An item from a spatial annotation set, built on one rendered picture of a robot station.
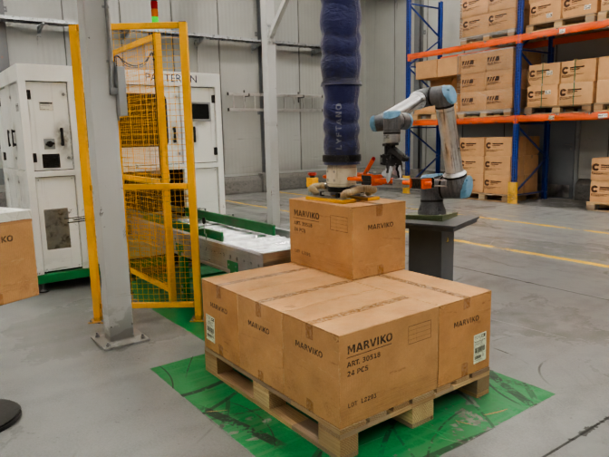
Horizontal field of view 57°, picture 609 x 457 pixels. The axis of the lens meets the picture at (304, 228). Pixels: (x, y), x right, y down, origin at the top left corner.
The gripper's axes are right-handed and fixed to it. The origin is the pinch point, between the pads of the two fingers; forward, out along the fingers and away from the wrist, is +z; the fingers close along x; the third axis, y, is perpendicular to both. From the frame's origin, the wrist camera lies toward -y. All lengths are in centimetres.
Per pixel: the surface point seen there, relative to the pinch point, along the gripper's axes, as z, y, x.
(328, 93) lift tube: -48, 40, 11
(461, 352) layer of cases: 80, -49, 4
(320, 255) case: 44, 39, 20
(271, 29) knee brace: -147, 352, -162
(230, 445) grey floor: 107, -9, 110
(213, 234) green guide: 47, 162, 24
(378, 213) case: 18.3, 10.2, 1.9
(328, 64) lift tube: -63, 39, 13
